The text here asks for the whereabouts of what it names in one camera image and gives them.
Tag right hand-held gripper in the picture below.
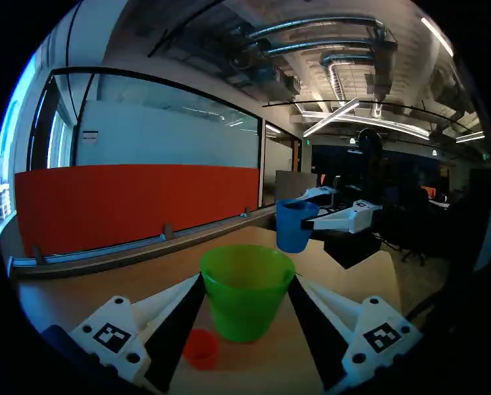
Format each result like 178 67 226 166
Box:
294 126 386 271

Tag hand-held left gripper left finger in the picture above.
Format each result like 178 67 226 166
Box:
70 271 208 395

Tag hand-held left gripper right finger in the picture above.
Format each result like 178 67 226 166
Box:
288 274 424 392

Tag blue plastic cup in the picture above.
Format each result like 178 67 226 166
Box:
275 198 321 254

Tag green plastic cup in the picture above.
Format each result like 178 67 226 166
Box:
199 244 297 344

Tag black office chair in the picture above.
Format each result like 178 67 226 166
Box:
378 180 434 265

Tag red plastic cup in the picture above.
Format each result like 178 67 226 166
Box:
182 329 220 370

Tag red desk screen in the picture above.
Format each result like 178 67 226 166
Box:
8 164 280 282

